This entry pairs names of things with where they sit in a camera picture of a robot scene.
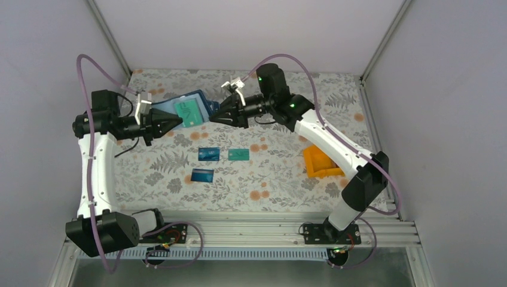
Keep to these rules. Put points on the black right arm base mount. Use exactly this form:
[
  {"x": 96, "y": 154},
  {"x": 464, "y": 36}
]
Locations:
[{"x": 326, "y": 234}]

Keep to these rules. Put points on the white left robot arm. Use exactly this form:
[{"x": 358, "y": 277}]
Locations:
[{"x": 100, "y": 226}]

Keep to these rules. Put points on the dark blue credit card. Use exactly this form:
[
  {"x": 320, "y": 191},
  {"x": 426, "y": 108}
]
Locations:
[{"x": 209, "y": 154}]

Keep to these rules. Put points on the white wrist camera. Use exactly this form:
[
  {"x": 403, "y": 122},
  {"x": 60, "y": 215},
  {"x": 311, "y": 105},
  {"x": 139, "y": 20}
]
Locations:
[
  {"x": 143, "y": 105},
  {"x": 234, "y": 86}
]

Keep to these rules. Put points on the yellow plastic bin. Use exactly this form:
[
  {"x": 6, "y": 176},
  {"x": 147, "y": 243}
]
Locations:
[{"x": 318, "y": 164}]

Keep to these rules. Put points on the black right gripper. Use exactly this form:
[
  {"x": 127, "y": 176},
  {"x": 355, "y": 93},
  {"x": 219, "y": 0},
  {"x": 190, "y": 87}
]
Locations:
[{"x": 237, "y": 112}]

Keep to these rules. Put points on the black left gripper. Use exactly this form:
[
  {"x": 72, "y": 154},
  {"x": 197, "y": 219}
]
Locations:
[{"x": 150, "y": 124}]

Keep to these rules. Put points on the aluminium rail base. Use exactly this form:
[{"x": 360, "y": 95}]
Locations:
[{"x": 279, "y": 235}]

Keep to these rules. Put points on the green credit card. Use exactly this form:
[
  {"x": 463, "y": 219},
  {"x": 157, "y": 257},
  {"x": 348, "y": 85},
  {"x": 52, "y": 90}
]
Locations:
[{"x": 189, "y": 111}]

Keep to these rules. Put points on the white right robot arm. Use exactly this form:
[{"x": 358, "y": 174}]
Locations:
[{"x": 367, "y": 172}]

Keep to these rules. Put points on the floral table cloth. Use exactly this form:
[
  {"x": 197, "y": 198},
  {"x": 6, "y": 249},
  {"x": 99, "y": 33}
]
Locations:
[{"x": 273, "y": 180}]

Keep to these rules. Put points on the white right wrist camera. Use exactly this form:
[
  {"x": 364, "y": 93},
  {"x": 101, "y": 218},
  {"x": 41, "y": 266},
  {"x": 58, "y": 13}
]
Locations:
[{"x": 234, "y": 86}]

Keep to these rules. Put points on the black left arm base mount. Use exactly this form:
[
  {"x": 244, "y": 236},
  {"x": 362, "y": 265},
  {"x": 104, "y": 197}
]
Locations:
[{"x": 164, "y": 235}]

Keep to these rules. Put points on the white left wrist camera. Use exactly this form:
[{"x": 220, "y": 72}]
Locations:
[{"x": 143, "y": 105}]

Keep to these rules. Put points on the blue striped credit card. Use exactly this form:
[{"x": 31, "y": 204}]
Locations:
[{"x": 202, "y": 175}]

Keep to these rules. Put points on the teal credit card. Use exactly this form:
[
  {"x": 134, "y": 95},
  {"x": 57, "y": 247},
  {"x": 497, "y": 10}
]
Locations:
[{"x": 239, "y": 154}]

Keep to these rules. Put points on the blue leather card holder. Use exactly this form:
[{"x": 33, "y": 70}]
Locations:
[{"x": 207, "y": 107}]

